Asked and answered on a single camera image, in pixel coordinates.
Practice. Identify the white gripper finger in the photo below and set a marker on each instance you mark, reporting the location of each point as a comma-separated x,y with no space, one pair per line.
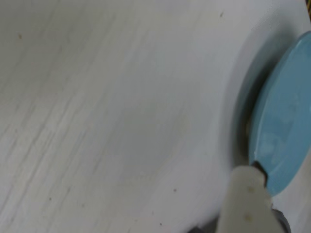
243,204

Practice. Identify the blue round dish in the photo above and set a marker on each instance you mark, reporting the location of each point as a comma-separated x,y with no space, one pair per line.
284,121

